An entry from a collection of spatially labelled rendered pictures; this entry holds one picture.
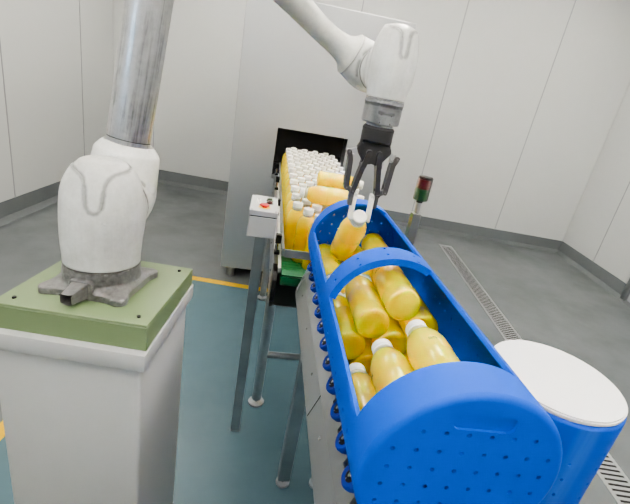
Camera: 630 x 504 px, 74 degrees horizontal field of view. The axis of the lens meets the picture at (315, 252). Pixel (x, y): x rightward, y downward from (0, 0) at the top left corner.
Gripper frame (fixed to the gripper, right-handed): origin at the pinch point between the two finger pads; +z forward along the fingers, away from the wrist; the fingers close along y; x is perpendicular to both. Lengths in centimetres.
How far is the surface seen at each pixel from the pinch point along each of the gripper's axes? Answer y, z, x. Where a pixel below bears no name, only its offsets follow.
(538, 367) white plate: 41, 23, -28
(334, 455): -6, 35, -45
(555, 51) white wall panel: 288, -107, 406
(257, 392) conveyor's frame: -14, 119, 65
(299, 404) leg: -1, 83, 20
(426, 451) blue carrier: -1, 13, -63
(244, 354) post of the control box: -23, 84, 48
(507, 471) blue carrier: 11, 16, -63
